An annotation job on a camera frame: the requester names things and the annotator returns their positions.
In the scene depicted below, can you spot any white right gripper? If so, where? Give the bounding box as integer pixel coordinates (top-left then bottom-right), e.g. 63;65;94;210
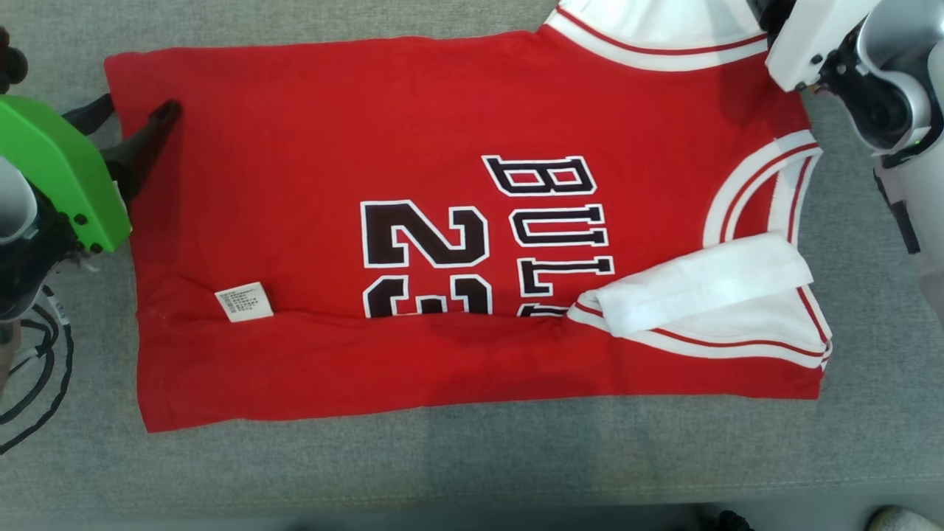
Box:
746;0;882;93

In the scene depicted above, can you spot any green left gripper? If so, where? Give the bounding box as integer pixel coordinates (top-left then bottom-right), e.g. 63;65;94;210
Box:
0;94;183;254

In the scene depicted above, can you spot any red Bulls 23 jersey shirt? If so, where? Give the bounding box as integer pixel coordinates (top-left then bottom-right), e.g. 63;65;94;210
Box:
103;0;834;434

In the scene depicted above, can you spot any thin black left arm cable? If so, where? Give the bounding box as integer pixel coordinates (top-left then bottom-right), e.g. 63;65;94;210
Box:
0;284;74;454

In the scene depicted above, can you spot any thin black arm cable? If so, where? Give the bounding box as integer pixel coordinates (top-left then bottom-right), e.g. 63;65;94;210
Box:
0;284;74;454
874;166;923;255

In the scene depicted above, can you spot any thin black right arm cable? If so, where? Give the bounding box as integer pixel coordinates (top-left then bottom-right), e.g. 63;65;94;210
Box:
874;166;923;255

